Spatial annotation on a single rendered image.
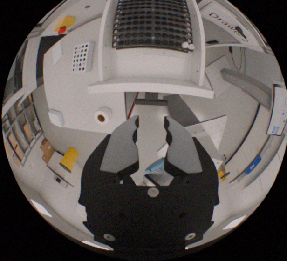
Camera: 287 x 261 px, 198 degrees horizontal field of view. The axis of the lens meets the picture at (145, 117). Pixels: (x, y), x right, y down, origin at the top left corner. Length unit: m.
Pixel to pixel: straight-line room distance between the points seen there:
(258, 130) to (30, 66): 3.88
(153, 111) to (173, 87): 1.08
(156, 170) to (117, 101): 0.31
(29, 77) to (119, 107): 0.76
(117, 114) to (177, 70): 0.29
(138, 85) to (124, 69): 0.11
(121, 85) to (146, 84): 0.05
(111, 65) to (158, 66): 0.13
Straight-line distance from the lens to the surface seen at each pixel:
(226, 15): 0.41
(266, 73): 1.86
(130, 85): 0.18
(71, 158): 2.67
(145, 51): 0.26
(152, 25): 0.23
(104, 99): 0.41
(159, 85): 0.18
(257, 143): 3.12
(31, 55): 0.89
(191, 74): 0.29
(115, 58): 0.29
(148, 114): 1.27
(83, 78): 0.44
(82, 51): 0.42
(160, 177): 0.39
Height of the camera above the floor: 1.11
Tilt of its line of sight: 58 degrees down
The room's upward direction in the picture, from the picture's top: 175 degrees counter-clockwise
